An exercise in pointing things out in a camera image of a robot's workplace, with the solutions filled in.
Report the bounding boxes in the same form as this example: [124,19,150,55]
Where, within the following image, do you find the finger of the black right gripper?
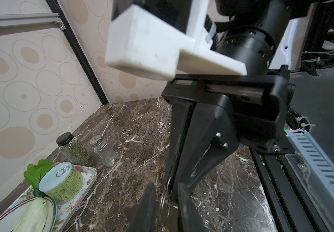
[163,99,194,191]
[171,103,240,202]

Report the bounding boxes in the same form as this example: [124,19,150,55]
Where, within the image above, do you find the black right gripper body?
[162,65,295,153]

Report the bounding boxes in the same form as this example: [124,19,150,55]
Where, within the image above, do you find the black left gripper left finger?
[126,183,156,232]

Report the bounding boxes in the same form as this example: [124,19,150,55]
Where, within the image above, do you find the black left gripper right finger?
[178,183,206,232]

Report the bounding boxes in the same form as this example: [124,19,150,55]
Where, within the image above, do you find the metal keyring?
[158,177,179,232]

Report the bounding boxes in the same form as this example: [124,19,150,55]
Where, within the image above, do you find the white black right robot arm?
[162,1,311,203]

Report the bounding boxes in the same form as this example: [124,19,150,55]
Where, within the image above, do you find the small clear glass jar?
[89,135,118,167]

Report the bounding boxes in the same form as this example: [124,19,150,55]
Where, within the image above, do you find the green tin can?
[39,162,84,205]

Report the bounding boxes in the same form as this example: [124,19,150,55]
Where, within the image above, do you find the dark lid glass jar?
[56,132,91,165]

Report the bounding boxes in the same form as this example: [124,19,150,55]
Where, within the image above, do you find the pale green toy cabbage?
[13,197,53,232]

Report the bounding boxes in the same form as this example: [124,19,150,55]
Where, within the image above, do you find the green toy leaf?
[24,159,55,197]

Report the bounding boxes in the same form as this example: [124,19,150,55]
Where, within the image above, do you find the white plate with red text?
[0,196,57,232]

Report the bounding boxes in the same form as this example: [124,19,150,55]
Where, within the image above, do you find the silver aluminium crossbar right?
[0,13,66,31]

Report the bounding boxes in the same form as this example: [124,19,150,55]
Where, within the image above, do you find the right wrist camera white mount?
[105,1,247,81]

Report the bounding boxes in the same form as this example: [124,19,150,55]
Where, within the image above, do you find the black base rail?
[250,148,328,232]

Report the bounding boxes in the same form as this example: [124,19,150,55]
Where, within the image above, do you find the white perforated cable duct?
[285,129,334,224]

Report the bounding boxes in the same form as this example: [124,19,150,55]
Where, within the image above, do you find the black corner frame post right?
[46,0,110,104]

